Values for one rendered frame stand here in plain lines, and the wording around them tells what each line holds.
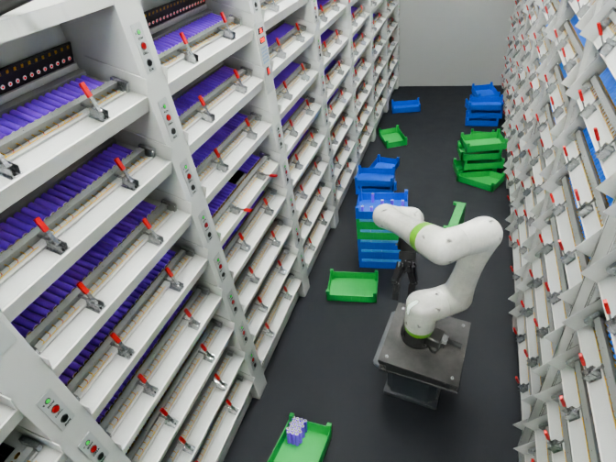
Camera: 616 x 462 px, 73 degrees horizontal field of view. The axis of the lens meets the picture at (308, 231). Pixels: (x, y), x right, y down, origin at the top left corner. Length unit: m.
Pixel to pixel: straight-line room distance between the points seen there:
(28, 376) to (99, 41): 0.83
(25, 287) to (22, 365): 0.16
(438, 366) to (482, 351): 0.54
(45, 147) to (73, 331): 0.44
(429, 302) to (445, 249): 0.39
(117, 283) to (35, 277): 0.26
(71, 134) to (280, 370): 1.62
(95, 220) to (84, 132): 0.21
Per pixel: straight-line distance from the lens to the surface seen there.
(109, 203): 1.20
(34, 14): 1.07
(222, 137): 1.78
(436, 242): 1.43
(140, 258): 1.31
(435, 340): 1.89
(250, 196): 1.81
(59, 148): 1.08
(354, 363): 2.30
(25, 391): 1.13
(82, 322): 1.20
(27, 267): 1.09
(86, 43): 1.33
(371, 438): 2.10
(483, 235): 1.50
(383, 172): 3.54
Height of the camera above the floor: 1.90
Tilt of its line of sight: 38 degrees down
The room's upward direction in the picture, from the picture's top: 9 degrees counter-clockwise
